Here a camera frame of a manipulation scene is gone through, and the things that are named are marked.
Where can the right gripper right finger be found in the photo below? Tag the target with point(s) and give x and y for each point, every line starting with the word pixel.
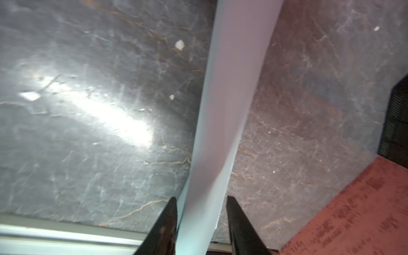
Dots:
pixel 243 237

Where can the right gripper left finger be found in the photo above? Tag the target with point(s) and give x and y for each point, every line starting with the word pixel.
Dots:
pixel 162 237

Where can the light blue rectangular paper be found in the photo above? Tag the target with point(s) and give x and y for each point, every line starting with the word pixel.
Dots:
pixel 240 38

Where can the black mesh file organizer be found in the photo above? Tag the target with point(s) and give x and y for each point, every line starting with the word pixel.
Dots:
pixel 394 138

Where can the aluminium front rail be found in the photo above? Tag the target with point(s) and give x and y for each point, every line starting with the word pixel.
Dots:
pixel 63 236

